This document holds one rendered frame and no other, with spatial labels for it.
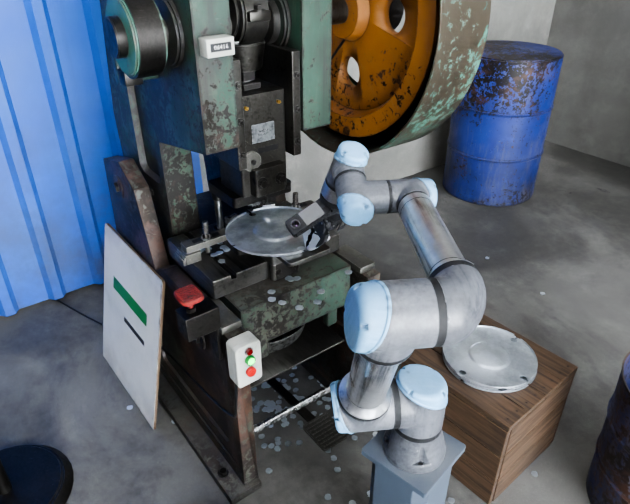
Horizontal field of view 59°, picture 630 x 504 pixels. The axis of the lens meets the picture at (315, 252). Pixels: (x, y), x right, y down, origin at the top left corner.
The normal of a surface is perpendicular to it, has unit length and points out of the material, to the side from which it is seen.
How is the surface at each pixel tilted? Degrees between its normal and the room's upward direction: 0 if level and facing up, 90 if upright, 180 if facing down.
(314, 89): 90
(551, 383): 0
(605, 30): 90
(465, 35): 91
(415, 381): 7
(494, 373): 0
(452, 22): 89
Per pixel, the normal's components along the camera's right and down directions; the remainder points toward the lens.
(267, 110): 0.60, 0.42
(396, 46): -0.80, 0.31
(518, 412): 0.00, -0.85
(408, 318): 0.10, -0.04
